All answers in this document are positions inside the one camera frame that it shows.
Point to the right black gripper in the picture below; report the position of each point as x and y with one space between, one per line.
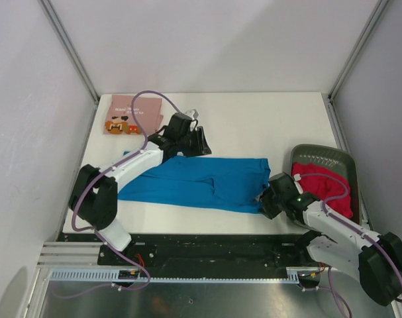
267 209

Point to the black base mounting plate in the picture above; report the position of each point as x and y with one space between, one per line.
217 257

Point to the grey plastic basket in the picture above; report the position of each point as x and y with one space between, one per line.
335 160

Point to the red t shirt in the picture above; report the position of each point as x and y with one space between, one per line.
327 185

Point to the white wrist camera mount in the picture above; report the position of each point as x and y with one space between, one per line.
192 113
297 179

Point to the folded pink printed t shirt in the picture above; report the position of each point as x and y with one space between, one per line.
119 119

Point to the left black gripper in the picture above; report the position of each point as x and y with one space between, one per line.
200 147

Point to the left aluminium frame post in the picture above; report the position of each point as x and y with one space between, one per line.
69 48

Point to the aluminium frame post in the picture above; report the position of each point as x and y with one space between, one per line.
365 36
69 48

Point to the aluminium extrusion rail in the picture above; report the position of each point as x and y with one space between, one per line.
69 255

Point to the blue t shirt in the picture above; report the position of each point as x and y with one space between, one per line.
230 184

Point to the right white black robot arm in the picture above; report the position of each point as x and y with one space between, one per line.
372 259

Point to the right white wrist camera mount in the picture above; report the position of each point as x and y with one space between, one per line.
297 179

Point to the right aluminium frame post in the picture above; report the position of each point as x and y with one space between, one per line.
365 36

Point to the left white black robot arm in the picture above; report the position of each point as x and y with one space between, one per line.
94 197

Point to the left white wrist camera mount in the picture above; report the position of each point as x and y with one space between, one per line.
192 113

